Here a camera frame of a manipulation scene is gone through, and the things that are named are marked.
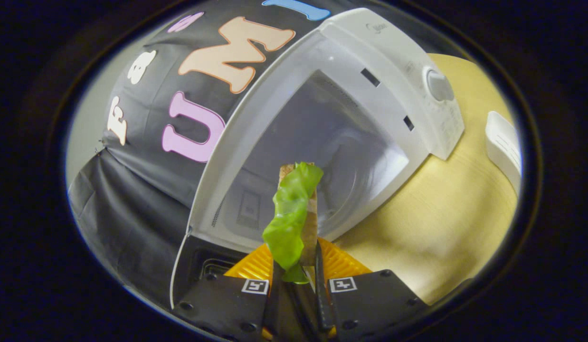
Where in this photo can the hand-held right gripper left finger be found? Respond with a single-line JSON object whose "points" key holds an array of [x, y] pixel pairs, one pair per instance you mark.
{"points": [[274, 308]]}

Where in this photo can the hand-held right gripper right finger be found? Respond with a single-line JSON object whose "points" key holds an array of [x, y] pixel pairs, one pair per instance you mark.
{"points": [[322, 304]]}

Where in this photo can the sandwich with green lettuce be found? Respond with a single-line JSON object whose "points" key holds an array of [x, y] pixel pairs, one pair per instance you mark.
{"points": [[291, 213]]}

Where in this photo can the white microwave oven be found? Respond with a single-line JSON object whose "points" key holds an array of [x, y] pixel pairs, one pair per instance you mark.
{"points": [[370, 47]]}

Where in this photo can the black backdrop cloth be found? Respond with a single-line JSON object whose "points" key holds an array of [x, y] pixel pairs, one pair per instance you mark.
{"points": [[132, 190]]}

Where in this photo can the white rectangular plastic tray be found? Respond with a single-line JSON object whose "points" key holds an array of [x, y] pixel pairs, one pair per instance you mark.
{"points": [[503, 142]]}

